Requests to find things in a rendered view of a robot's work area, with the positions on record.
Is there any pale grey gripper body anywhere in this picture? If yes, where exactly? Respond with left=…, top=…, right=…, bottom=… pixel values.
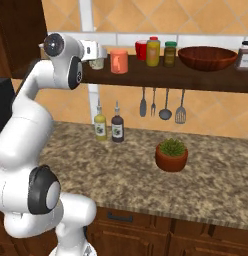
left=88, top=47, right=109, bottom=71

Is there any brown wooden cabinet door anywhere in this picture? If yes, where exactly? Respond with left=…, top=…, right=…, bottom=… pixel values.
left=86, top=223, right=172, bottom=256
left=167, top=232, right=248, bottom=256

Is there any salmon orange mug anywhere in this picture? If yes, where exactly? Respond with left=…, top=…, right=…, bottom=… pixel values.
left=109, top=48, right=130, bottom=75

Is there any red mug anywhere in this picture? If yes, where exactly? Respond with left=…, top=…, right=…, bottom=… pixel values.
left=134, top=39, right=149, bottom=62

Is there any yellow bottle with red cap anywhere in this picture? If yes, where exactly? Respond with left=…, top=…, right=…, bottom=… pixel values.
left=145, top=36, right=161, bottom=68

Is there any grey hanging spatula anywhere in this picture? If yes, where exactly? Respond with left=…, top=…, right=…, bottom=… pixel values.
left=139, top=87, right=148, bottom=118

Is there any yellow oil bottle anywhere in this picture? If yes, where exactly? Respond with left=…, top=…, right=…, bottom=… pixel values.
left=93, top=99, right=109, bottom=142

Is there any dark vinegar bottle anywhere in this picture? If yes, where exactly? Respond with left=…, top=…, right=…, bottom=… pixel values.
left=110, top=100, right=126, bottom=144

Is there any grey hanging fork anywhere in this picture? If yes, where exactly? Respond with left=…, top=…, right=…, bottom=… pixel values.
left=150, top=87, right=158, bottom=118

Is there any green jar with green lid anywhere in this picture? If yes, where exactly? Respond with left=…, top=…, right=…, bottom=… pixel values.
left=163, top=40, right=178, bottom=69

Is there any grey hanging ladle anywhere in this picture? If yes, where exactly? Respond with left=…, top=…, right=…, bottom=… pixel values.
left=158, top=87, right=173, bottom=121

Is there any grey hanging slotted turner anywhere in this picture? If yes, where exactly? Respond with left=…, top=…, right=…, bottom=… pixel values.
left=174, top=88, right=188, bottom=126

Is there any black microwave oven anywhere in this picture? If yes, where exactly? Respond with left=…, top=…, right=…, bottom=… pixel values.
left=0, top=77, right=16, bottom=139

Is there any brown wooden bowl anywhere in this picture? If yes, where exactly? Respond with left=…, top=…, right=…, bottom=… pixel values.
left=177, top=45, right=239, bottom=73

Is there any green plant in terracotta pot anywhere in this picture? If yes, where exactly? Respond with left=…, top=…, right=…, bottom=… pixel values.
left=154, top=137, right=190, bottom=173

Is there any brown spice jar white label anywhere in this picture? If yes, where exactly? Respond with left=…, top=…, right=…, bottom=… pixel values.
left=234, top=40, right=248, bottom=73

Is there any brown wooden drawer front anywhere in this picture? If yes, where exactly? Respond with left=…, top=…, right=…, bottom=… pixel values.
left=94, top=206, right=175, bottom=236
left=172, top=218, right=248, bottom=242

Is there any dark wooden wall shelf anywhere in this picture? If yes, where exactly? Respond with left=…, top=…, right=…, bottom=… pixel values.
left=78, top=54, right=248, bottom=95

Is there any dark wooden wall cabinet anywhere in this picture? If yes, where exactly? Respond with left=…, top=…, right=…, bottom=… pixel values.
left=0, top=0, right=49, bottom=80

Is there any black drawer handle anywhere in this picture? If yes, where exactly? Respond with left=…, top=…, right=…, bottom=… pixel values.
left=106, top=211, right=135, bottom=224

